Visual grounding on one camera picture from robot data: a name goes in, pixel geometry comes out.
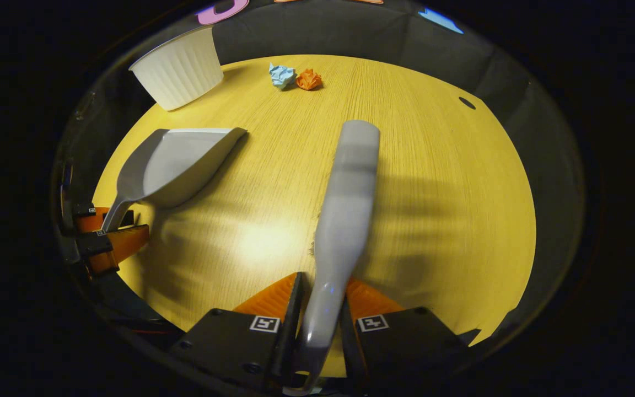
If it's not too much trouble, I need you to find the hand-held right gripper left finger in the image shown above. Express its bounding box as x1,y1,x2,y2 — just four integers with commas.
168,271,305,393

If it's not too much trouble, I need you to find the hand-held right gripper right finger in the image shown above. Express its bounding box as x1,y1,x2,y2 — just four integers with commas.
340,276,473,388

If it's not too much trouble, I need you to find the grey plastic dustpan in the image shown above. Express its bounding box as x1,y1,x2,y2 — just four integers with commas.
101,127,248,232

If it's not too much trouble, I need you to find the white ribbed garbage bin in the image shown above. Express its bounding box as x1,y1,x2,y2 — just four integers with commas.
128,26,224,112

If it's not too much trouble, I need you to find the blue paper ball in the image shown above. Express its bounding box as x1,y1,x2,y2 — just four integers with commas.
268,62,298,90

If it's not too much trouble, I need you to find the orange paper ball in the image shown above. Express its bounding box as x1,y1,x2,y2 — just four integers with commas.
296,68,323,91

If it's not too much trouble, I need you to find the wooden desktop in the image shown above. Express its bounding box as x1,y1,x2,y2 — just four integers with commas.
92,54,537,379

